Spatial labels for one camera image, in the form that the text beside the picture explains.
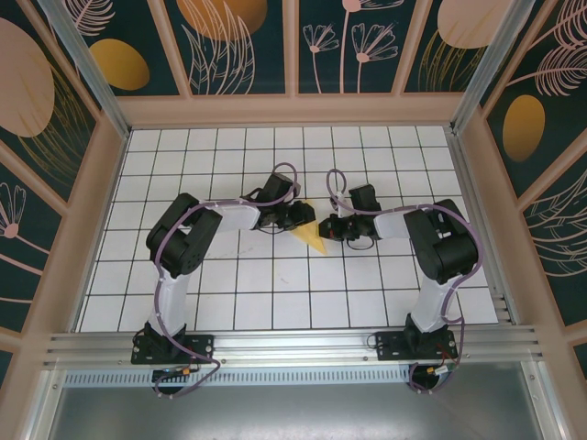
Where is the yellow cloth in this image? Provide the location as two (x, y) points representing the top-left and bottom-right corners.
(288, 200), (329, 257)

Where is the grey metal panel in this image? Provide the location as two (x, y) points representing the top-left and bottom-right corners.
(45, 387), (551, 440)

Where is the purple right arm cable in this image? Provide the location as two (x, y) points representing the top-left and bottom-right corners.
(326, 168), (485, 398)

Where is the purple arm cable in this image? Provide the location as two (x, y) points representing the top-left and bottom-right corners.
(326, 168), (485, 398)
(152, 162), (299, 400)

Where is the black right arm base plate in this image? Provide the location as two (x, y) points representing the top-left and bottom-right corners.
(374, 330), (459, 363)

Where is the aluminium mounting rail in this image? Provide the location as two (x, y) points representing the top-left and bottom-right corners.
(43, 325), (545, 368)

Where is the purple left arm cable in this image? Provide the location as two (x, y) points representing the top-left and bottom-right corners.
(152, 162), (299, 400)

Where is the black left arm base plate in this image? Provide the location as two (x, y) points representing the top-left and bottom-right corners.
(131, 333), (216, 366)

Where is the aluminium side rail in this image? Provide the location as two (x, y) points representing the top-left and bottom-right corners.
(447, 127), (524, 326)

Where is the perforated metal cable tray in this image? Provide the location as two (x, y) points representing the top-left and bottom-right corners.
(63, 366), (414, 389)

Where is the aluminium frame post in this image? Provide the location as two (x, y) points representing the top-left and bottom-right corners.
(451, 0), (537, 134)
(36, 0), (132, 138)

